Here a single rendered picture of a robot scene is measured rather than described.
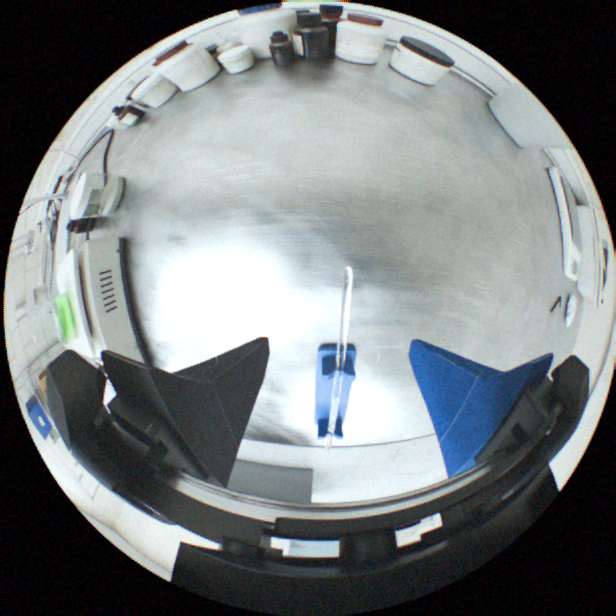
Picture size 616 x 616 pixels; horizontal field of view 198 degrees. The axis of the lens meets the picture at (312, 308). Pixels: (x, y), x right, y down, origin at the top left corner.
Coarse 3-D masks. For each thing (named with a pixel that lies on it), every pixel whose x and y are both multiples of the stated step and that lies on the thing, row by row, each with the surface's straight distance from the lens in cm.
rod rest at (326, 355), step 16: (320, 352) 17; (336, 352) 18; (352, 352) 18; (320, 368) 18; (352, 368) 17; (320, 384) 19; (320, 400) 21; (320, 416) 23; (336, 416) 23; (320, 432) 22; (336, 432) 22
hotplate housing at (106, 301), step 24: (96, 240) 26; (120, 240) 28; (96, 264) 25; (120, 264) 28; (96, 288) 25; (120, 288) 27; (96, 312) 25; (120, 312) 27; (96, 336) 26; (120, 336) 27; (144, 360) 30
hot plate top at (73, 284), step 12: (72, 252) 25; (72, 264) 25; (60, 276) 34; (72, 276) 25; (60, 288) 35; (72, 288) 26; (84, 312) 25; (84, 324) 25; (84, 336) 25; (84, 348) 28
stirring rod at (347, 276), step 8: (344, 272) 13; (344, 280) 13; (344, 288) 13; (344, 296) 13; (344, 304) 13; (344, 312) 14; (344, 320) 14; (344, 328) 14; (344, 336) 14; (344, 344) 14; (344, 352) 15; (336, 360) 15; (336, 368) 16; (336, 376) 16; (336, 384) 16; (336, 392) 17; (336, 400) 17; (336, 408) 18; (328, 432) 21; (328, 440) 22; (328, 448) 23
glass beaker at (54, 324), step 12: (48, 300) 27; (60, 300) 26; (72, 300) 26; (36, 312) 26; (48, 312) 25; (60, 312) 25; (72, 312) 26; (36, 324) 25; (48, 324) 25; (60, 324) 25; (72, 324) 26; (36, 336) 25; (48, 336) 25; (60, 336) 25; (72, 336) 26; (36, 348) 24; (48, 348) 25; (60, 348) 26; (48, 360) 27
